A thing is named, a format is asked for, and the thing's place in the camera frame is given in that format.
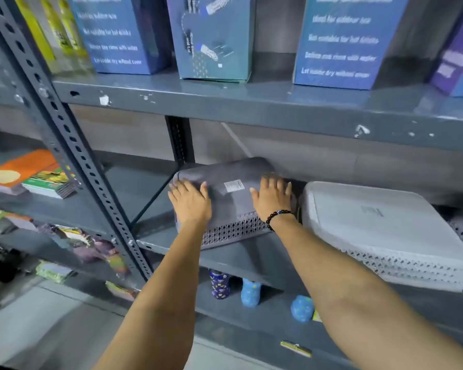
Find person's left hand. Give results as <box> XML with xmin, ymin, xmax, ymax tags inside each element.
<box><xmin>168</xmin><ymin>179</ymin><xmax>213</xmax><ymax>228</ymax></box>

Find pile of colourful packets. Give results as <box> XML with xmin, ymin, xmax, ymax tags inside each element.
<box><xmin>0</xmin><ymin>207</ymin><xmax>139</xmax><ymax>302</ymax></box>

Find yellow shelf label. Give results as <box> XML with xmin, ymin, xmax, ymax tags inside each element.
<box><xmin>280</xmin><ymin>340</ymin><xmax>313</xmax><ymax>358</ymax></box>

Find purple carton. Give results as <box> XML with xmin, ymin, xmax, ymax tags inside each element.
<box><xmin>429</xmin><ymin>0</ymin><xmax>463</xmax><ymax>99</ymax></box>

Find light blue patterned bottle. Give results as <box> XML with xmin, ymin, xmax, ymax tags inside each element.
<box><xmin>241</xmin><ymin>278</ymin><xmax>262</xmax><ymax>308</ymax></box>

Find yellow bottles in clear pack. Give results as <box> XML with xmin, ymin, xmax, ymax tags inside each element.
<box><xmin>12</xmin><ymin>0</ymin><xmax>95</xmax><ymax>73</ymax></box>

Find grey metal shelving rack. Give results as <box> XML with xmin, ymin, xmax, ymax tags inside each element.
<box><xmin>0</xmin><ymin>0</ymin><xmax>463</xmax><ymax>370</ymax></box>

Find blue dotted round bottle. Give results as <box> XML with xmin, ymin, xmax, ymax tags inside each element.
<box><xmin>290</xmin><ymin>295</ymin><xmax>316</xmax><ymax>323</ymax></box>

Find grey perforated plastic basket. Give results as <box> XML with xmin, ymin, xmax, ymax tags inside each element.
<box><xmin>172</xmin><ymin>156</ymin><xmax>301</xmax><ymax>251</ymax></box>

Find person's right hand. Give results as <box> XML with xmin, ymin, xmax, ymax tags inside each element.
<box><xmin>250</xmin><ymin>175</ymin><xmax>298</xmax><ymax>224</ymax></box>

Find stack of green booklets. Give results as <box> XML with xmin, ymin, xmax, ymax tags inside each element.
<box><xmin>22</xmin><ymin>167</ymin><xmax>78</xmax><ymax>200</ymax></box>

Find person's left forearm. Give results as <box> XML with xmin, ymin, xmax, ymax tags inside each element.
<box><xmin>94</xmin><ymin>219</ymin><xmax>213</xmax><ymax>370</ymax></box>

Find dark blue patterned bottle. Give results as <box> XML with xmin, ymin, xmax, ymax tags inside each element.
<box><xmin>209</xmin><ymin>269</ymin><xmax>231</xmax><ymax>300</ymax></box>

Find person's right forearm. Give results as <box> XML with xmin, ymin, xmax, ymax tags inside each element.
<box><xmin>269</xmin><ymin>214</ymin><xmax>463</xmax><ymax>370</ymax></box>

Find blue carton with white text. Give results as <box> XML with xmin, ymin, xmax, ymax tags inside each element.
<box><xmin>66</xmin><ymin>0</ymin><xmax>172</xmax><ymax>76</ymax></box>
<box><xmin>292</xmin><ymin>0</ymin><xmax>411</xmax><ymax>91</ymax></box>

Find black bead bracelet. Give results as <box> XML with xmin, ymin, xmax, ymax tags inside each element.
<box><xmin>265</xmin><ymin>209</ymin><xmax>296</xmax><ymax>232</ymax></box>

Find teal carton with bottle picture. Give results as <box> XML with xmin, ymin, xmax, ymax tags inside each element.
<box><xmin>165</xmin><ymin>0</ymin><xmax>256</xmax><ymax>84</ymax></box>

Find orange book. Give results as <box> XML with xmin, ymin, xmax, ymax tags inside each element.
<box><xmin>0</xmin><ymin>149</ymin><xmax>59</xmax><ymax>196</ymax></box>

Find white perforated plastic basket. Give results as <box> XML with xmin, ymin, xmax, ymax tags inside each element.
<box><xmin>300</xmin><ymin>181</ymin><xmax>463</xmax><ymax>293</ymax></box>

